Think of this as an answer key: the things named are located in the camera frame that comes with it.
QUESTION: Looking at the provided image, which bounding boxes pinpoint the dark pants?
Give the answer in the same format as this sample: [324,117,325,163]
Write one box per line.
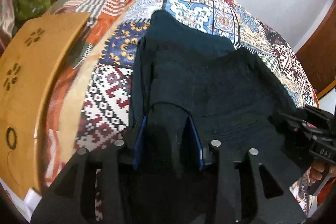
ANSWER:
[115,36,313,224]

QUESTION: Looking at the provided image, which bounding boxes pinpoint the person's right hand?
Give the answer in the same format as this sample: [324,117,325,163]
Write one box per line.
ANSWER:
[309,159,336,183]

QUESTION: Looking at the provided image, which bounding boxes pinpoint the patchwork patterned bedspread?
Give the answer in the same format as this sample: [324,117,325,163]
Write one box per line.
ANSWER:
[41,0,320,222]

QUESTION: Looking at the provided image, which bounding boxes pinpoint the wooden lap desk board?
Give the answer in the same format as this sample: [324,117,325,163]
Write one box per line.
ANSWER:
[1,12,89,199]

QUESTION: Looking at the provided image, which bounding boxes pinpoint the folded dark teal garment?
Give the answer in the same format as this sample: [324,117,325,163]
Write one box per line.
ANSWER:
[143,10,235,56]

